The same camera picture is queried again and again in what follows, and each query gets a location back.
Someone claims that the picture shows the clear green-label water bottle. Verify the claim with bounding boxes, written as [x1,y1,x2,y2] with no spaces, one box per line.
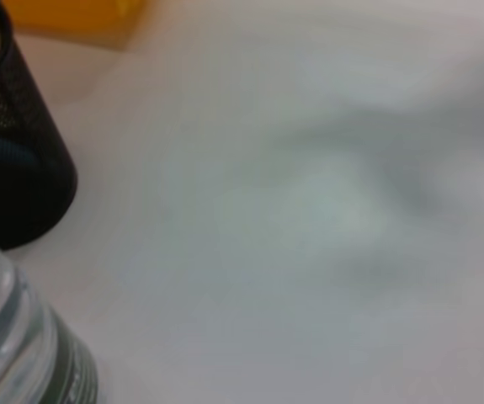
[0,231,100,404]

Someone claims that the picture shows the yellow plastic bin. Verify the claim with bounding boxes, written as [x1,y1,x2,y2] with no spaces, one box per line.
[12,0,149,52]

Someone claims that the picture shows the black mesh pen holder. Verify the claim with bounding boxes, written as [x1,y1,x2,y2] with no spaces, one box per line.
[0,0,79,253]

